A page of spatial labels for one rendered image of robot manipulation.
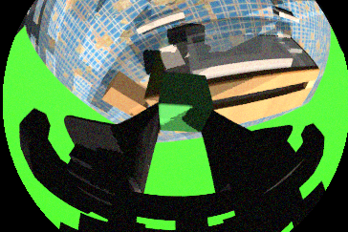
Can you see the long wooden box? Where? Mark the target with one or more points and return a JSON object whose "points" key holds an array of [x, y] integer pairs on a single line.
{"points": [[249, 76]]}

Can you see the tan cube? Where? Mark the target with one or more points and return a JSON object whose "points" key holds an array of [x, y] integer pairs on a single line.
{"points": [[126, 95]]}

